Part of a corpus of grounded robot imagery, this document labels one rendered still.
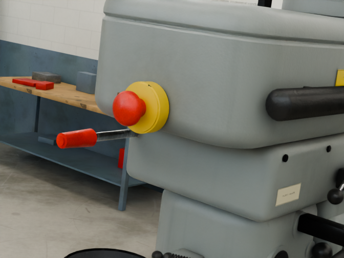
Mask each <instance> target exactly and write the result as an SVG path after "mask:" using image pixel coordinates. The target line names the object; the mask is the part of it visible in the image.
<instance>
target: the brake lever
mask: <svg viewBox="0 0 344 258"><path fill-rule="evenodd" d="M139 136H140V134H139V133H135V132H133V131H132V130H131V129H125V130H116V131H106V132H95V131H94V130H93V129H91V128H88V129H84V130H78V131H71V132H65V133H60V134H58V135H57V138H56V143H57V145H58V147H59V148H77V147H92V146H94V145H95V144H96V142H97V141H105V140H114V139H122V138H131V137H138V138H139Z"/></svg>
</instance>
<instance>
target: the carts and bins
mask: <svg viewBox="0 0 344 258"><path fill-rule="evenodd" d="M64 258H146V257H144V256H141V255H139V254H136V253H133V252H129V251H125V250H119V249H111V248H91V249H84V250H79V251H75V252H73V253H70V254H68V255H67V256H65V257H64Z"/></svg>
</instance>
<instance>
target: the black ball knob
mask: <svg viewBox="0 0 344 258"><path fill-rule="evenodd" d="M312 255H313V257H314V258H330V257H332V255H333V250H332V248H331V246H330V245H329V244H327V243H325V242H320V243H317V244H315V245H314V247H313V249H312Z"/></svg>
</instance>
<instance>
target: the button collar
mask: <svg viewBox="0 0 344 258"><path fill-rule="evenodd" d="M126 91H132V92H134V93H136V94H137V95H138V97H139V98H141V99H142V100H143V101H144V102H145V104H146V112H145V114H144V115H143V116H142V117H141V118H140V120H139V121H138V122H137V123H136V124H135V125H133V126H128V127H129V128H130V129H131V130H132V131H133V132H135V133H139V134H146V133H154V132H156V131H158V130H160V129H161V128H162V127H163V126H164V124H165V123H166V121H167V118H168V114H169V102H168V98H167V95H166V93H165V91H164V90H163V89H162V88H161V87H160V86H159V85H158V84H157V83H155V82H151V81H139V82H134V83H132V84H131V85H130V86H128V88H127V89H126Z"/></svg>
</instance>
